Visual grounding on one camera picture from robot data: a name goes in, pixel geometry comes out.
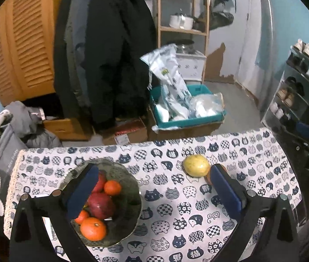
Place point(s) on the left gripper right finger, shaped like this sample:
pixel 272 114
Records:
pixel 278 240

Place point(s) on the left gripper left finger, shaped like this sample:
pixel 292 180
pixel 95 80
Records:
pixel 29 240

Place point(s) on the yellow pear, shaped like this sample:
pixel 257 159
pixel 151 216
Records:
pixel 196 166

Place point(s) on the orange at bowl left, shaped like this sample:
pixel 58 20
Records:
pixel 84 214

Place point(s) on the large orange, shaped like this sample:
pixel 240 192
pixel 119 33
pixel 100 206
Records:
pixel 93 229

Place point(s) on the red apple front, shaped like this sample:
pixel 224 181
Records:
pixel 101 206

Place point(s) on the red apple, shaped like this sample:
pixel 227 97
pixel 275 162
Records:
pixel 99 187
pixel 101 206

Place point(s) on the cat pattern tablecloth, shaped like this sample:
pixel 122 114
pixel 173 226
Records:
pixel 182 217

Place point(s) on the red apple back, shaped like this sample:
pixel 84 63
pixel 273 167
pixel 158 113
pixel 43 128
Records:
pixel 99 187

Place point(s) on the shoe rack with shoes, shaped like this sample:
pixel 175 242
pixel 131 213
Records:
pixel 291 97

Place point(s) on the small tangerine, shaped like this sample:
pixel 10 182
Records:
pixel 112 188

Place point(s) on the grey speckled bowl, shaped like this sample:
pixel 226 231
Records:
pixel 116 201

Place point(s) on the grey laundry basket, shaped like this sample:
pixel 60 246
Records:
pixel 10 146

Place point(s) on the pile of grey clothes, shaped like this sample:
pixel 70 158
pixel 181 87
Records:
pixel 27 123

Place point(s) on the clear plastic bag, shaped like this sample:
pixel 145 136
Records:
pixel 208 105

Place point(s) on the cardboard box with label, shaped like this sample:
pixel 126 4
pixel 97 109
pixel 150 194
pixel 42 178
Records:
pixel 125 132

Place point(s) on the teal plastic bin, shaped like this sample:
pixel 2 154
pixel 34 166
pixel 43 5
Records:
pixel 165 121

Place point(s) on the white printed plastic bag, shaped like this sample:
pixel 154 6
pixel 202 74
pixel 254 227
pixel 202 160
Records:
pixel 174 92

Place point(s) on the white patterned storage box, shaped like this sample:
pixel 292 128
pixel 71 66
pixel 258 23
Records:
pixel 191 66

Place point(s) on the dark hanging bag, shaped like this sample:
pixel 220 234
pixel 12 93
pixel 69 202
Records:
pixel 218 16

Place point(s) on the white cooking pot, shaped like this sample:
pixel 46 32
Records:
pixel 181 21

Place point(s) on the wooden louvered wardrobe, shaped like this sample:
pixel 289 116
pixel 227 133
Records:
pixel 27 29

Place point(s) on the grey hanging jacket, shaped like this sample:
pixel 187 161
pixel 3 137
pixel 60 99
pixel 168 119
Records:
pixel 69 55

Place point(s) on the black hanging coat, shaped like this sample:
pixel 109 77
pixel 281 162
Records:
pixel 118 34

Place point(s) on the wooden shelf rack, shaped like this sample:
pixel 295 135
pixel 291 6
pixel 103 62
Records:
pixel 188 41

